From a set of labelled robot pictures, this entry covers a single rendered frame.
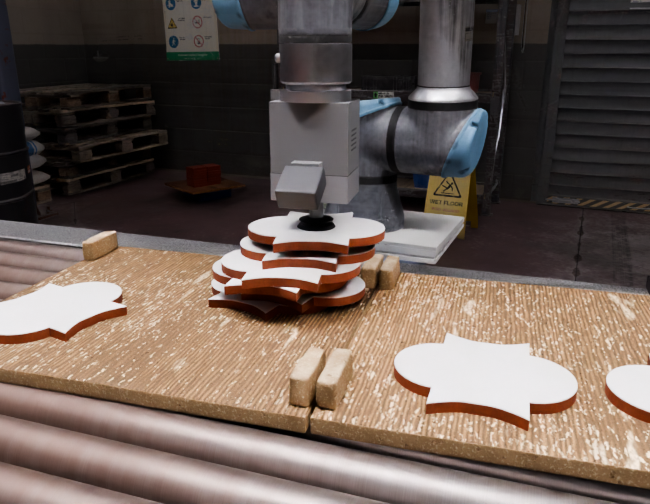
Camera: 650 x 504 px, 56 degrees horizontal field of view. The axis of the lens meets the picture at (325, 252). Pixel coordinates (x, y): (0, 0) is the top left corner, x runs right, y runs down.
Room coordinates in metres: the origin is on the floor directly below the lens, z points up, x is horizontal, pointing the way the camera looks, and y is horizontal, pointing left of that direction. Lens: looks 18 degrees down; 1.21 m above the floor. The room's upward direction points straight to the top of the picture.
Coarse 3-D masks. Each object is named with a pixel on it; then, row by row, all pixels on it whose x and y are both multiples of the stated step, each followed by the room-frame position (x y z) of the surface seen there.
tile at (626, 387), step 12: (648, 360) 0.50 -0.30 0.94; (612, 372) 0.47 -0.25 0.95; (624, 372) 0.47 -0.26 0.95; (636, 372) 0.47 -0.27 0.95; (648, 372) 0.47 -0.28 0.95; (612, 384) 0.45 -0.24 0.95; (624, 384) 0.45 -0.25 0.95; (636, 384) 0.45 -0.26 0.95; (648, 384) 0.45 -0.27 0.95; (612, 396) 0.44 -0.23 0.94; (624, 396) 0.43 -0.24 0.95; (636, 396) 0.43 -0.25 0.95; (648, 396) 0.43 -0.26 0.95; (624, 408) 0.43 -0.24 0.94; (636, 408) 0.42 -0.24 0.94; (648, 408) 0.41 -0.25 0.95; (648, 420) 0.41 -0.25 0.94
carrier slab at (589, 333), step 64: (384, 320) 0.60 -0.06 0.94; (448, 320) 0.60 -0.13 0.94; (512, 320) 0.60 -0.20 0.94; (576, 320) 0.60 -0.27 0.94; (640, 320) 0.60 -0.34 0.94; (384, 384) 0.47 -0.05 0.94; (448, 448) 0.39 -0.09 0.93; (512, 448) 0.38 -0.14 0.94; (576, 448) 0.38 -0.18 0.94; (640, 448) 0.38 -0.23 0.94
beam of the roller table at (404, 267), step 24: (24, 240) 0.97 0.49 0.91; (48, 240) 0.96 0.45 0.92; (72, 240) 0.96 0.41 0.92; (120, 240) 0.96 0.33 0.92; (144, 240) 0.96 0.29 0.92; (168, 240) 0.96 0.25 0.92; (192, 240) 0.96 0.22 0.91; (408, 264) 0.84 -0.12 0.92; (576, 288) 0.75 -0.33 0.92; (600, 288) 0.75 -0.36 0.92; (624, 288) 0.75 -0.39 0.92
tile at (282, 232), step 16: (256, 224) 0.67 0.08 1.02; (272, 224) 0.67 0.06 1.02; (288, 224) 0.67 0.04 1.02; (336, 224) 0.67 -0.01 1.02; (352, 224) 0.67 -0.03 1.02; (368, 224) 0.67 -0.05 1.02; (256, 240) 0.64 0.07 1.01; (272, 240) 0.63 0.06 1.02; (288, 240) 0.61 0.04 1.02; (304, 240) 0.61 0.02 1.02; (320, 240) 0.61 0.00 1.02; (336, 240) 0.61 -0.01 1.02; (352, 240) 0.62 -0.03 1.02; (368, 240) 0.63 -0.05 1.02
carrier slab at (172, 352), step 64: (128, 256) 0.81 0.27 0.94; (192, 256) 0.81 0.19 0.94; (128, 320) 0.60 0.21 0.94; (192, 320) 0.60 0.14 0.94; (256, 320) 0.60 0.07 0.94; (320, 320) 0.60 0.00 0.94; (64, 384) 0.48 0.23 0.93; (128, 384) 0.47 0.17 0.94; (192, 384) 0.47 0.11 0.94; (256, 384) 0.47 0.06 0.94
